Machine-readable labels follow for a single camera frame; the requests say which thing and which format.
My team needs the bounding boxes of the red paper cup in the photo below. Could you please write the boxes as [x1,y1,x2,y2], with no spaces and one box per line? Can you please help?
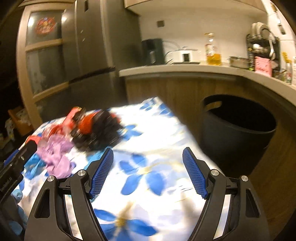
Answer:
[25,135,42,144]
[61,106,82,130]

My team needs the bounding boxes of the pink purple plastic bag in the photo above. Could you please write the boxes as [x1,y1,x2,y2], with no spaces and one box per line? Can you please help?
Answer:
[37,134,76,179]

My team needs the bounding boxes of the red plastic bag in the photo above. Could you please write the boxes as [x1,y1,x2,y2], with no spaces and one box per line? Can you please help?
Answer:
[78,111,102,135]

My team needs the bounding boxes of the black plastic bag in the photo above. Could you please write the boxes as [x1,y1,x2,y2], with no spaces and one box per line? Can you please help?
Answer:
[71,109,123,151]

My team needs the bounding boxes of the blue disposable glove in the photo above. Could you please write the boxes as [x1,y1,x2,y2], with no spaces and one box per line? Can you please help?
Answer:
[24,154,49,180]

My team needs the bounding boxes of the black trash bin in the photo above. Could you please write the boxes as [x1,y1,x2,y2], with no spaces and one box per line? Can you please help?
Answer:
[198,94,277,178]

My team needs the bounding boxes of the left hand blue glove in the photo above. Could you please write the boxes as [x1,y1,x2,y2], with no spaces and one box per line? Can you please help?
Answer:
[6,189,28,236]

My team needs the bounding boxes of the orange chair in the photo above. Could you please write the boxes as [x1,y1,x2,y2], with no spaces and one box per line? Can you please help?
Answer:
[8,106,34,137]

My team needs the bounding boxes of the wooden lower cabinets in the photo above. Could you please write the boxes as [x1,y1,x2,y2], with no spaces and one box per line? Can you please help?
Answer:
[124,75,296,239]

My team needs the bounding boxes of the blue floral tablecloth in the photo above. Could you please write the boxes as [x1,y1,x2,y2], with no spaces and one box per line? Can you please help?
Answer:
[15,97,216,240]

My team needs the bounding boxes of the wooden glass sliding door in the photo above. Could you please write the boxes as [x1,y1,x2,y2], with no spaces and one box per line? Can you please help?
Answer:
[16,1,74,128]

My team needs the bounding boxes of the dark steel refrigerator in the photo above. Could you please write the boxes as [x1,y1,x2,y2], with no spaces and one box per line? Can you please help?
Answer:
[61,1,142,110]

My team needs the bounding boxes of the pink utensil holder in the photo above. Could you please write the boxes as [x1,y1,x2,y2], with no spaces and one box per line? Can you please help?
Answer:
[254,56,272,77]

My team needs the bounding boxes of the stainless steel bowl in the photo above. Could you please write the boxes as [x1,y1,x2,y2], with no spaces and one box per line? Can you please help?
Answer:
[228,56,250,69]

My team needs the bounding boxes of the black air fryer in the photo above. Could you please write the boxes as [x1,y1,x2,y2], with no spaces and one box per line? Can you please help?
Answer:
[142,38,165,66]

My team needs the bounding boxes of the cooking oil bottle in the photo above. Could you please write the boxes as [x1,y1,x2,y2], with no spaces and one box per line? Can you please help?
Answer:
[204,33,222,66]

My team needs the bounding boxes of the white rice cooker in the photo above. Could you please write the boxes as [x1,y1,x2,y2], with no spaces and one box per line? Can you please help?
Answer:
[171,48,200,64]

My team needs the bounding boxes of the black dish rack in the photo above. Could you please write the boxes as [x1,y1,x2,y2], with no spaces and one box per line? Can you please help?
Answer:
[246,22,281,71]

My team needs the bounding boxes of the wall power outlet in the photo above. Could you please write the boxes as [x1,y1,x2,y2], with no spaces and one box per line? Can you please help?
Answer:
[157,20,165,28]

